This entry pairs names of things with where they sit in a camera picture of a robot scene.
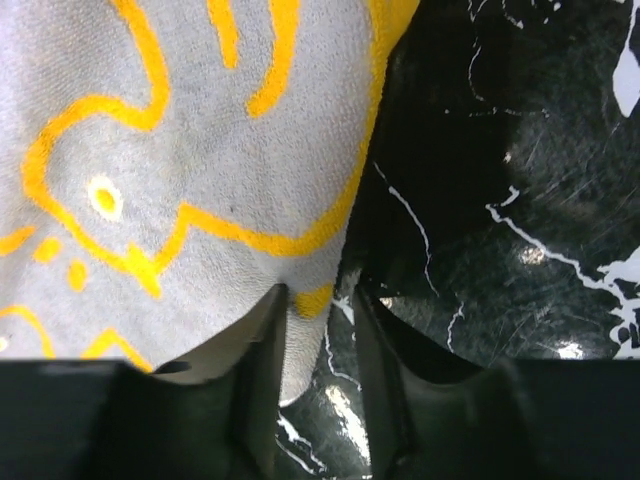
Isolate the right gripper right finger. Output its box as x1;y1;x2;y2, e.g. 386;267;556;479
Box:
353;287;530;479

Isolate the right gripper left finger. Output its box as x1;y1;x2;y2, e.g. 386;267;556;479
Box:
112;284;288;479

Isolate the grey and orange towel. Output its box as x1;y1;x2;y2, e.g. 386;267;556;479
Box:
1;1;418;405

